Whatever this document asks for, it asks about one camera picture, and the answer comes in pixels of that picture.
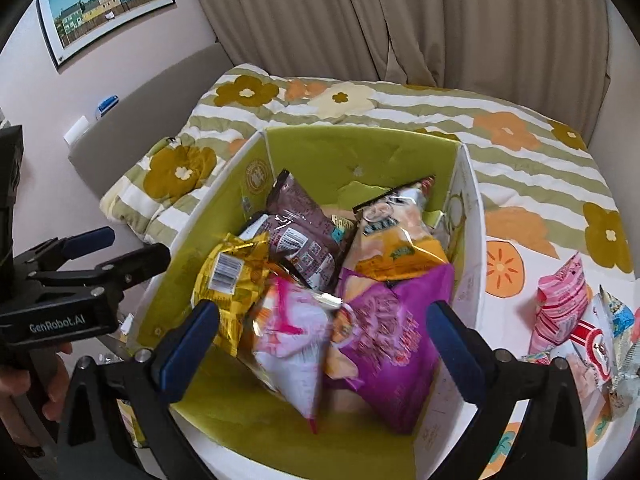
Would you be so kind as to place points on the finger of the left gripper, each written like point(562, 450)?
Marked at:
point(56, 251)
point(132, 269)

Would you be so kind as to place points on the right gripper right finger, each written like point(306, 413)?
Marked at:
point(551, 441)

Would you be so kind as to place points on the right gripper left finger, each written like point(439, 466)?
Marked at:
point(93, 442)

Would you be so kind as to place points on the red white shrimp chip bag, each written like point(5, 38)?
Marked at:
point(603, 353)

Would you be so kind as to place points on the pink striped snack bag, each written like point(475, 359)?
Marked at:
point(561, 301)

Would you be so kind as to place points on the person's left hand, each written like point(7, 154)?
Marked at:
point(15, 383)

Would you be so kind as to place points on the gold foil snack bag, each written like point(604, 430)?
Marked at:
point(234, 277)

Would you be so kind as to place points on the grey headboard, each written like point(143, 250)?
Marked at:
point(159, 108)

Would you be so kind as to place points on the dark brown snack bag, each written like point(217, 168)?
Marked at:
point(308, 242)

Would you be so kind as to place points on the pink white snack bag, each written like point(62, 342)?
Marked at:
point(290, 331)

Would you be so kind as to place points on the purple chip bag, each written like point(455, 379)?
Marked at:
point(380, 347)

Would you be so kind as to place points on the framed houses picture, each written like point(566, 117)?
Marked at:
point(70, 26)

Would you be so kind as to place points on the floral striped quilt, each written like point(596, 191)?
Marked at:
point(540, 186)

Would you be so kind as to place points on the orange chip bag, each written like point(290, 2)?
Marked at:
point(392, 242)

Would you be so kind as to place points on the beige curtain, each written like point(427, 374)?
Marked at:
point(548, 55)

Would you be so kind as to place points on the white wall socket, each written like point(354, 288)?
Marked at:
point(76, 131)

